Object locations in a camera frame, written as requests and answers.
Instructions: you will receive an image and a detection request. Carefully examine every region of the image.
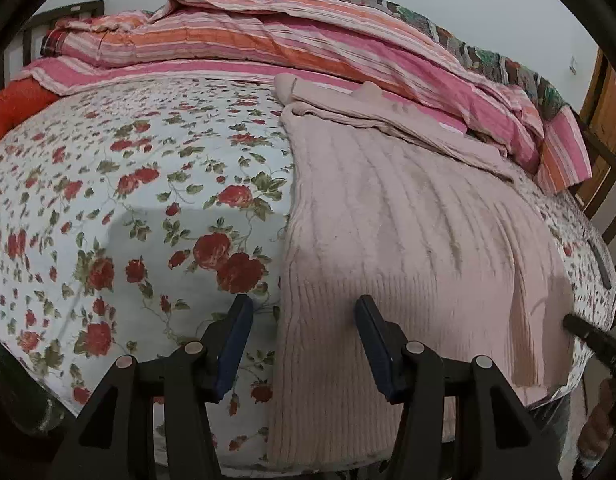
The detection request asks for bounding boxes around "wooden door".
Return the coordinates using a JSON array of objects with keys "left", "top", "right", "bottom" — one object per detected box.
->
[{"left": 580, "top": 47, "right": 616, "bottom": 136}]

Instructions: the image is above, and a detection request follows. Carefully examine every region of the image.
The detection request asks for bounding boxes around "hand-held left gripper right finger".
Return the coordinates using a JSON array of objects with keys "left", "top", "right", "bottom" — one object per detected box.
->
[{"left": 355, "top": 296, "right": 561, "bottom": 480}]

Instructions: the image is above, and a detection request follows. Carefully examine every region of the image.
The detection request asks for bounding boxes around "orange pillow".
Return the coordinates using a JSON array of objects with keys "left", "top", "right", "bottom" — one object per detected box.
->
[{"left": 0, "top": 77, "right": 59, "bottom": 148}]

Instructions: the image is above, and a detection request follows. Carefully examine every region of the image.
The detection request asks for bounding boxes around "brown floral patterned blanket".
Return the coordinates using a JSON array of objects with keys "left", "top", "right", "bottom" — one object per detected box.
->
[{"left": 333, "top": 0, "right": 571, "bottom": 121}]

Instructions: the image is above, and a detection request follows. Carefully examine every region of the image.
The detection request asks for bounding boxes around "person's right hand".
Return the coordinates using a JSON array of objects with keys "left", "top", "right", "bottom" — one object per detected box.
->
[{"left": 579, "top": 375, "right": 616, "bottom": 461}]

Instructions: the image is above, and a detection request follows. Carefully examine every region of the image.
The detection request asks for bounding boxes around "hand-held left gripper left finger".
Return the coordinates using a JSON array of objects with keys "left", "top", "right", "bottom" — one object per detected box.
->
[{"left": 50, "top": 294, "right": 255, "bottom": 480}]

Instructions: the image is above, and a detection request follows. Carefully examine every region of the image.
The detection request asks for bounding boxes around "floral bedsheet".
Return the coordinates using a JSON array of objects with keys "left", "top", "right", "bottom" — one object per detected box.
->
[{"left": 0, "top": 77, "right": 616, "bottom": 471}]

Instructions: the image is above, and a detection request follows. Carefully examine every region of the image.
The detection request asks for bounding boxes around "pink knit sweater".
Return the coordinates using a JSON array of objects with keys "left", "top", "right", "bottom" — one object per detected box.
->
[{"left": 268, "top": 72, "right": 576, "bottom": 466}]

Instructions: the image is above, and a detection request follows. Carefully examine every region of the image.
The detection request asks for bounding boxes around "pink orange striped quilt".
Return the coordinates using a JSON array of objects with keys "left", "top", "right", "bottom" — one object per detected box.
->
[{"left": 30, "top": 0, "right": 593, "bottom": 193}]

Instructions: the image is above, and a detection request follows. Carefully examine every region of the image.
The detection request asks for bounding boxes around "dark wooden headboard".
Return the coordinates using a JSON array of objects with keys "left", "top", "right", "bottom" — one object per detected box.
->
[{"left": 0, "top": 0, "right": 106, "bottom": 91}]

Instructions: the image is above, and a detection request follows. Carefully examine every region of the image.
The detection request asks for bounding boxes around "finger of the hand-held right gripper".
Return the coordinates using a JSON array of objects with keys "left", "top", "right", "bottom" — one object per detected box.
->
[{"left": 562, "top": 312, "right": 616, "bottom": 376}]

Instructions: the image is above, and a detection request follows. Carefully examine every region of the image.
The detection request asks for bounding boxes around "dark wooden bed rail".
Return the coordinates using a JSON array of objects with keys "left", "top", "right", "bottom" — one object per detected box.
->
[{"left": 570, "top": 105, "right": 616, "bottom": 261}]

